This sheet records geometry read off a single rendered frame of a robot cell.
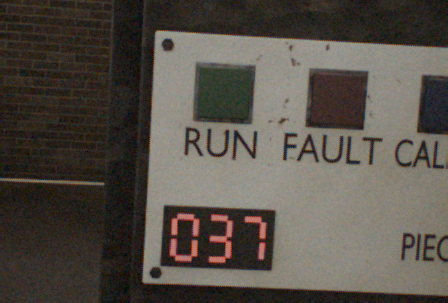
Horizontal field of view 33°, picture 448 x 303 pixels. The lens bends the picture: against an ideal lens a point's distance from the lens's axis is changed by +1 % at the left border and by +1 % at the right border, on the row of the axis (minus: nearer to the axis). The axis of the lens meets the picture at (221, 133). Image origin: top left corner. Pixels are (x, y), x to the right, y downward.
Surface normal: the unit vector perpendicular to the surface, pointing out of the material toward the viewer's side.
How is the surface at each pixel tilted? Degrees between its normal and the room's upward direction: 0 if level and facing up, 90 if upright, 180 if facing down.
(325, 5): 90
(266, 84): 90
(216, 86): 90
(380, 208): 90
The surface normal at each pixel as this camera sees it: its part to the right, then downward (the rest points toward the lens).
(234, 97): 0.07, 0.11
